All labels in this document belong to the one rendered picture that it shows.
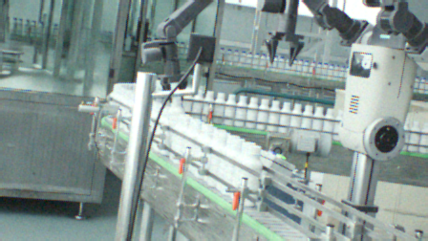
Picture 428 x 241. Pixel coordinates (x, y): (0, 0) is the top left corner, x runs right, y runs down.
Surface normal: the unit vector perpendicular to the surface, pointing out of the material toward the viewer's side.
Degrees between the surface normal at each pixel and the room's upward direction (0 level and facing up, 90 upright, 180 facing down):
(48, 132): 90
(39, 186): 90
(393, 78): 90
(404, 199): 90
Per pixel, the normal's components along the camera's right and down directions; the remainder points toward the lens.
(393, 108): 0.30, 0.32
